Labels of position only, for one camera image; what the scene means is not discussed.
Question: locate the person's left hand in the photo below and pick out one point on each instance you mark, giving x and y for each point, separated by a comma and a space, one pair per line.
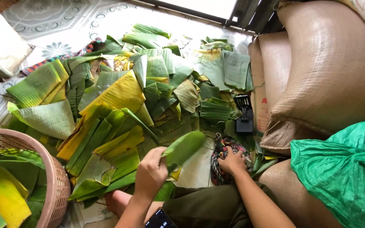
149, 175

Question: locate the person's right hand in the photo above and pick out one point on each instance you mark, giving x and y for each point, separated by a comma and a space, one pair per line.
233, 163

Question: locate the person's left fingers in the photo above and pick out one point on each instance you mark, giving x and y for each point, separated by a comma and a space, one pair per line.
157, 152

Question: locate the green banana leaf piece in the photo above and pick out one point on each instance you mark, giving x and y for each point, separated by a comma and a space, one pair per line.
184, 147

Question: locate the multicoloured checked rag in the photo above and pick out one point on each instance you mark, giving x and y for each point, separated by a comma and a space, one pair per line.
220, 148

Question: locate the pile of cut banana leaves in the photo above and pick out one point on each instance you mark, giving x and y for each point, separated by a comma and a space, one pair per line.
122, 104

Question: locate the person's bare foot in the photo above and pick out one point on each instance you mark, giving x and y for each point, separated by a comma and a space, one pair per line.
116, 201

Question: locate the black wrist-worn screen device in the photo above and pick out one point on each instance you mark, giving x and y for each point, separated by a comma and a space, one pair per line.
159, 219

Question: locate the person's olive shorts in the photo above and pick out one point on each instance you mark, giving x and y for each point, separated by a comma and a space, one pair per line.
207, 205

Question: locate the black plastic phone stand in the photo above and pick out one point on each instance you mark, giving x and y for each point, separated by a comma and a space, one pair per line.
244, 115

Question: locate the pink plastic basket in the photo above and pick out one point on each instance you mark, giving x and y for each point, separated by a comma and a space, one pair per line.
54, 177

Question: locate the brown cardboard box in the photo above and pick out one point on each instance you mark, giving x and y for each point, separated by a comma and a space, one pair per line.
260, 104

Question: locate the dark brown woven sack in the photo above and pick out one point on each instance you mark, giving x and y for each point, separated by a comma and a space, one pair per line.
280, 136

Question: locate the striped multicoloured cloth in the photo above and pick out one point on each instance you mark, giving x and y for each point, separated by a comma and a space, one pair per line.
59, 58

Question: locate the narrow brown woven sack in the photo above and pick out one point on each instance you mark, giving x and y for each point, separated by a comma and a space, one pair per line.
272, 66

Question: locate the banana leaves in basket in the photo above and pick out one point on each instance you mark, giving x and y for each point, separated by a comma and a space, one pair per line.
8, 186

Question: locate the green woven plastic sack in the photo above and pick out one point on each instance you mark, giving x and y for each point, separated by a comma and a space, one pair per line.
344, 171

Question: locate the white stone block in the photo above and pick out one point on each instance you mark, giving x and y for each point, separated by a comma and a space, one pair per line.
0, 44

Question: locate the large brown woven sack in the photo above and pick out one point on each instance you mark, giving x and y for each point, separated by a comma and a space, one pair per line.
331, 63

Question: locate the black door frame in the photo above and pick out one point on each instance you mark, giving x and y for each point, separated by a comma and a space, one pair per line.
233, 12

